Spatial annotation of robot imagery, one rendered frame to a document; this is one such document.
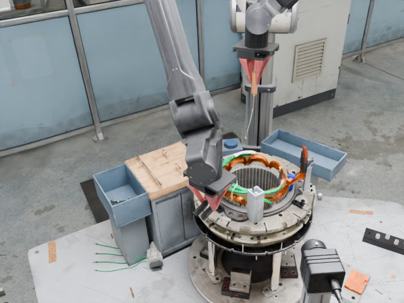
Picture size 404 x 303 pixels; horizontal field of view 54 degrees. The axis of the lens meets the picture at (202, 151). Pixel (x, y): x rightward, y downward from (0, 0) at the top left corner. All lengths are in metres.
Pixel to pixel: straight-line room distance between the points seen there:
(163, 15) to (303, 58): 2.77
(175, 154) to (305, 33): 2.31
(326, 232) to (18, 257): 1.82
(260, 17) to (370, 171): 2.29
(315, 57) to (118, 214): 2.70
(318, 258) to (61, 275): 0.99
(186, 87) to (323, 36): 2.87
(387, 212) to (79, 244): 1.08
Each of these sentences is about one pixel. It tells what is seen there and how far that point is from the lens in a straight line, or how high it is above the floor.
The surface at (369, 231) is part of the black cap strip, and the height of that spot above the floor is 0.80.
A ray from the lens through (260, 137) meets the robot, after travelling 1.52.
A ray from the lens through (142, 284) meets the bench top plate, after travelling 1.27.
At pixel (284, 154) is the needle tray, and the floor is 1.05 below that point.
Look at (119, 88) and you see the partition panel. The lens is 3.31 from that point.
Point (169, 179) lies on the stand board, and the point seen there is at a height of 1.07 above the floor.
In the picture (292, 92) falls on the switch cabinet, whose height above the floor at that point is 0.21.
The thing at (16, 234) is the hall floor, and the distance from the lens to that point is 2.77.
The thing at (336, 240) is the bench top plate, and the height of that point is 0.78.
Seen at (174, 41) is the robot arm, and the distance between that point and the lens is 0.75.
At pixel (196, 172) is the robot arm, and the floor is 1.34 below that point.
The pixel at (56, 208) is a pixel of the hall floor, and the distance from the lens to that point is 2.84.
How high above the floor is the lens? 1.79
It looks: 35 degrees down
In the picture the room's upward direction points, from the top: 3 degrees counter-clockwise
